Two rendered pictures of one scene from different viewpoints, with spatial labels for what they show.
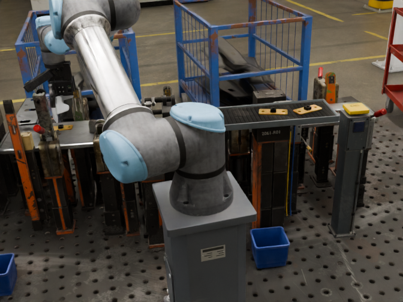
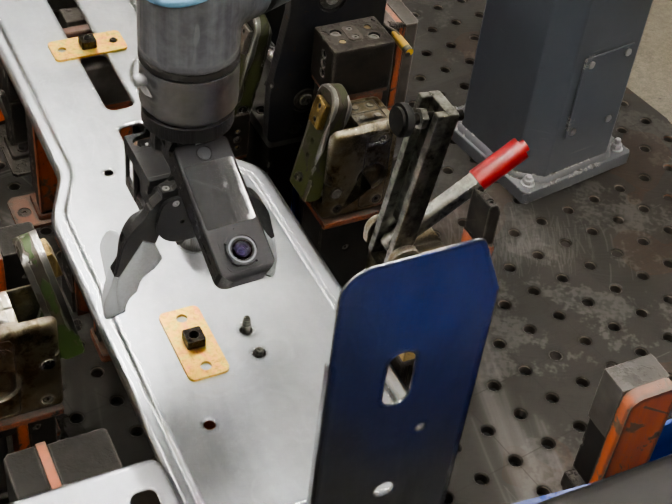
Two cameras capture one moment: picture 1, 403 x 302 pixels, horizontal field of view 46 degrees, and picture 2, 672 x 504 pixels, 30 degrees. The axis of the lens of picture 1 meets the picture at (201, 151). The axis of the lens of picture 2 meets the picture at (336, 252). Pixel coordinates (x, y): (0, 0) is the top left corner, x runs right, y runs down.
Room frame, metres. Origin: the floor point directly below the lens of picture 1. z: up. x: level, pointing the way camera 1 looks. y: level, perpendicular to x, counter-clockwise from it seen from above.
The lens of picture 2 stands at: (1.84, 1.24, 1.83)
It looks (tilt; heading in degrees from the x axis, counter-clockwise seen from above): 43 degrees down; 245
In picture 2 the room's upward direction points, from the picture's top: 7 degrees clockwise
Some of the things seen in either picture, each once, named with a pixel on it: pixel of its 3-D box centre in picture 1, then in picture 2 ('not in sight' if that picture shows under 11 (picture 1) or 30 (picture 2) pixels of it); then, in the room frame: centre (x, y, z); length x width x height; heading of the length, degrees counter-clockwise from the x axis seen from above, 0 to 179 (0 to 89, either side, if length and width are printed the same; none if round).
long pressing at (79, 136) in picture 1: (192, 123); (76, 41); (1.62, 0.03, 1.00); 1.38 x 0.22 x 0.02; 95
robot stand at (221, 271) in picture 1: (204, 263); (560, 29); (0.96, 0.00, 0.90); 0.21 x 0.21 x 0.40; 14
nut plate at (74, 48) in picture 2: not in sight; (87, 42); (1.61, 0.05, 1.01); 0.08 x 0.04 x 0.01; 6
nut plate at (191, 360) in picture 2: (60, 126); (193, 339); (1.62, 0.52, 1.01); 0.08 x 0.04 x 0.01; 95
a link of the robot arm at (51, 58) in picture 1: (53, 56); (184, 80); (1.63, 0.50, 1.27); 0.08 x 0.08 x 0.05
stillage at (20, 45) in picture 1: (84, 78); not in sight; (3.82, 0.94, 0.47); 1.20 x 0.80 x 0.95; 12
